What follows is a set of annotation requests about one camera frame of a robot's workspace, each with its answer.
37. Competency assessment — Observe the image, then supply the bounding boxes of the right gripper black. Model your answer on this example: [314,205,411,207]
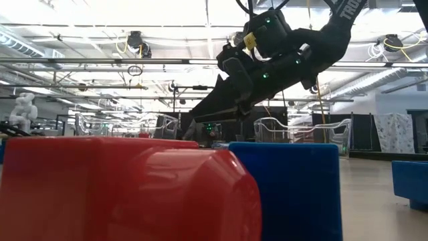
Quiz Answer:
[192,42,319,123]

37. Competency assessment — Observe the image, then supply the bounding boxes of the small blue block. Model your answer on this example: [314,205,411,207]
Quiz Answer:
[391,159,428,212]

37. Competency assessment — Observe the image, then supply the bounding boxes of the clear plastic bin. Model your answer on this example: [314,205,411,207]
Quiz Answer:
[75,112,180,140]
[253,116,352,158]

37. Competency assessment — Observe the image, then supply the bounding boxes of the white patterned cloth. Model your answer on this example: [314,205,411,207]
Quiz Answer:
[373,112,415,154]

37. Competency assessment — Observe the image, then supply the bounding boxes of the white robot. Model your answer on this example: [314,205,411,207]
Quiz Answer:
[9,92,38,137]

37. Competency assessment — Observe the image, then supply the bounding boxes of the black ceiling cable reel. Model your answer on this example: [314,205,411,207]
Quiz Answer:
[126,30,153,60]
[383,33,404,53]
[232,31,245,48]

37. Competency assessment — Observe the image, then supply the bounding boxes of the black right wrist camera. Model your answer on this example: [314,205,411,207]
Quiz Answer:
[245,9,292,60]

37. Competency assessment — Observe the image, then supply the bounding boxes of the black partition wall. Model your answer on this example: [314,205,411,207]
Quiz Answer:
[158,106,382,151]

